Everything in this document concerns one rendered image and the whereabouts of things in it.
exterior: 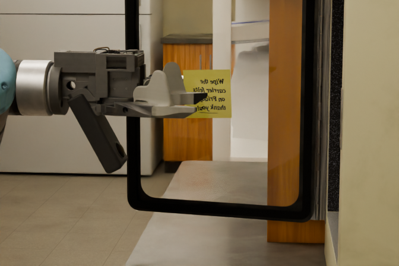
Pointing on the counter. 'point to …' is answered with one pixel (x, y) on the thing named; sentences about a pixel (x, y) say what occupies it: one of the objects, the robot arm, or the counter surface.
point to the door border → (300, 100)
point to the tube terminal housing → (368, 120)
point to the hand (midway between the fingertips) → (203, 107)
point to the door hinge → (324, 42)
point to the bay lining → (338, 2)
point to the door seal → (304, 101)
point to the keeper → (341, 118)
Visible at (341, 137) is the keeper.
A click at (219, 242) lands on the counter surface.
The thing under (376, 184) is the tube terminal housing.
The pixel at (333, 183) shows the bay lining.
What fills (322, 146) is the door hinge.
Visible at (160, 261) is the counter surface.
